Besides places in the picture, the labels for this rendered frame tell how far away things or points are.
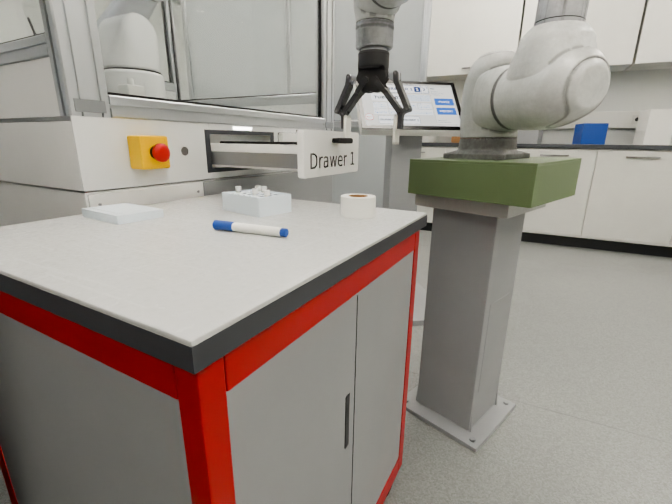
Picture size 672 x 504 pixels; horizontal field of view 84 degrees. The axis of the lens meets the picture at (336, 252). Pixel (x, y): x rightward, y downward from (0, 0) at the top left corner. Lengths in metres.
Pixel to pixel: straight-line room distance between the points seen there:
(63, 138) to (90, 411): 0.58
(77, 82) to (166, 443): 0.71
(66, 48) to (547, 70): 0.94
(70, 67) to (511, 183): 0.95
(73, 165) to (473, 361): 1.14
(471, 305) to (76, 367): 0.97
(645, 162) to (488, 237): 2.92
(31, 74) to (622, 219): 3.86
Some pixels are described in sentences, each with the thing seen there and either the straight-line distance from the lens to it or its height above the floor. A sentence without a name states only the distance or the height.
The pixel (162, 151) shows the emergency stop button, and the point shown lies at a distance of 0.92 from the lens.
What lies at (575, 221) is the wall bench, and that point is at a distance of 3.93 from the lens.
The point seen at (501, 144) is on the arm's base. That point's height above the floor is 0.90.
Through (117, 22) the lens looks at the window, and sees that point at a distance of 1.02.
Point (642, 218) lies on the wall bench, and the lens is 4.00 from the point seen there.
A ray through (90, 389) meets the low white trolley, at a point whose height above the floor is 0.64.
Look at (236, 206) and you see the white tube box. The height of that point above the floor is 0.77.
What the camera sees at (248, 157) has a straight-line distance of 1.02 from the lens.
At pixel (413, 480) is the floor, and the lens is 1.24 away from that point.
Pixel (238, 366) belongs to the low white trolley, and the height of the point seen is 0.70.
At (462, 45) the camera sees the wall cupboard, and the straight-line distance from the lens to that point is 4.35.
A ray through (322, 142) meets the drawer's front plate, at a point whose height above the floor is 0.90.
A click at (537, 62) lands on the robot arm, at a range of 0.98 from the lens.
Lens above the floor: 0.90
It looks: 17 degrees down
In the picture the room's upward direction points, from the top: 1 degrees clockwise
